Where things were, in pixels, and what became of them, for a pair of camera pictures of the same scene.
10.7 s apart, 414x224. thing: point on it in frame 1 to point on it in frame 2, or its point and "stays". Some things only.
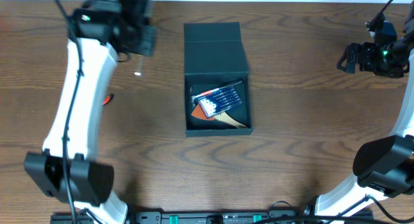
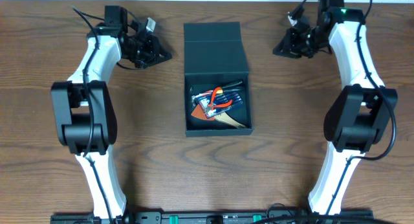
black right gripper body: (389, 59) to (305, 43)
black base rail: (211, 217) stays
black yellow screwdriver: (138, 63) to (220, 91)
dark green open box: (215, 56) stays
